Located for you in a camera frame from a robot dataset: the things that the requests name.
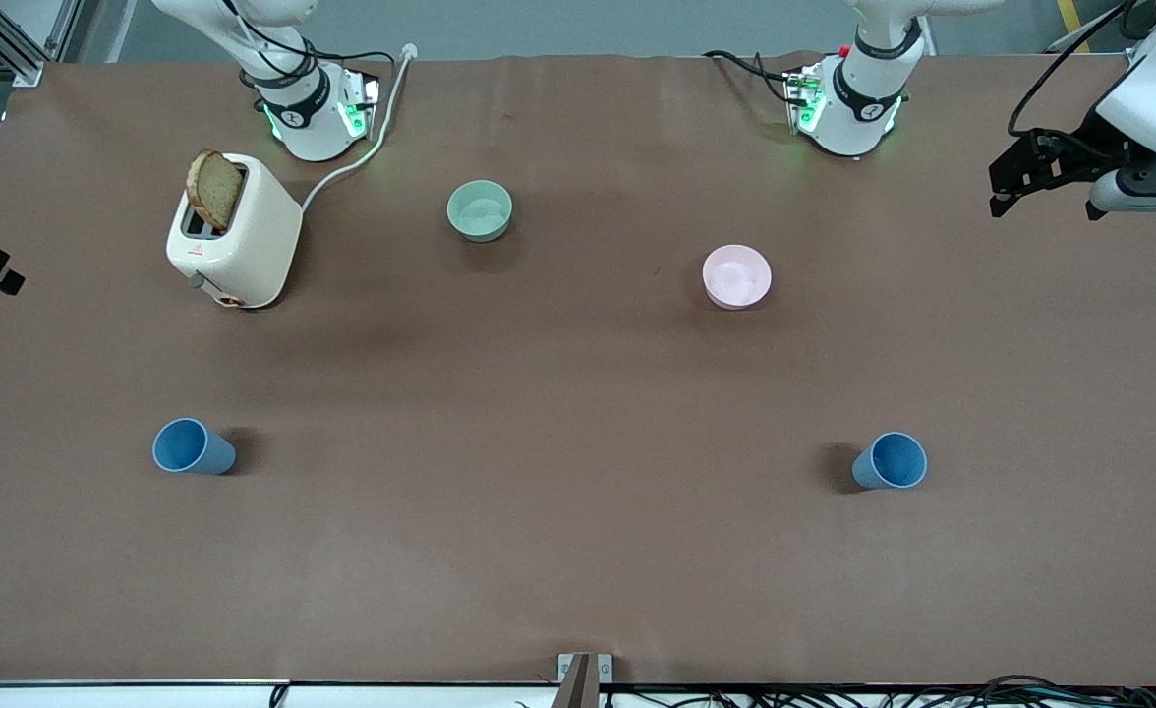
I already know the blue plastic cup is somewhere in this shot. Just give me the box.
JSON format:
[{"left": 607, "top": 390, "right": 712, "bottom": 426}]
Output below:
[
  {"left": 851, "top": 431, "right": 929, "bottom": 492},
  {"left": 152, "top": 418, "right": 237, "bottom": 477}
]

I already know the brown bread slice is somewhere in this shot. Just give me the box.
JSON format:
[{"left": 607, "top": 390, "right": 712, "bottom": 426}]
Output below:
[{"left": 186, "top": 149, "right": 245, "bottom": 234}]

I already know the cream toaster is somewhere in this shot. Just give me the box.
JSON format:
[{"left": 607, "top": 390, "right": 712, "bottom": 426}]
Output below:
[{"left": 166, "top": 152, "right": 304, "bottom": 311}]

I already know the pink bowl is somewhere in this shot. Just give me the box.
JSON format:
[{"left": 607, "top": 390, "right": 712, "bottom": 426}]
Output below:
[{"left": 702, "top": 244, "right": 774, "bottom": 312}]

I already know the green bowl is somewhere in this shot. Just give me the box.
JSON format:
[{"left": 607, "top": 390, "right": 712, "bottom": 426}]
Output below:
[{"left": 446, "top": 180, "right": 514, "bottom": 244}]

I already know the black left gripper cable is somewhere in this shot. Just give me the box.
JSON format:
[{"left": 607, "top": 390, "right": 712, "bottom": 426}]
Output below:
[{"left": 1008, "top": 0, "right": 1134, "bottom": 141}]

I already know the aluminium frame profile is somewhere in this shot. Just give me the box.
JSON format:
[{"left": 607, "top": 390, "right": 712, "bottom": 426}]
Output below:
[{"left": 0, "top": 0, "right": 83, "bottom": 88}]

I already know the black left base cable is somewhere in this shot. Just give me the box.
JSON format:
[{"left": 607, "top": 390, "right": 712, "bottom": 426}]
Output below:
[{"left": 703, "top": 49, "right": 797, "bottom": 105}]

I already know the white toaster power cable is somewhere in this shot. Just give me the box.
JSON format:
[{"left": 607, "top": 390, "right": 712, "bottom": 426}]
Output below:
[{"left": 301, "top": 43, "right": 419, "bottom": 213}]

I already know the black cable bundle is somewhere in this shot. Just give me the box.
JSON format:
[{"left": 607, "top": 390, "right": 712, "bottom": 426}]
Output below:
[{"left": 514, "top": 674, "right": 1156, "bottom": 708}]

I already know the grey metal table bracket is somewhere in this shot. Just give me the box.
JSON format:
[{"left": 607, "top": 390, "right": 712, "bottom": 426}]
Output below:
[{"left": 557, "top": 653, "right": 614, "bottom": 708}]

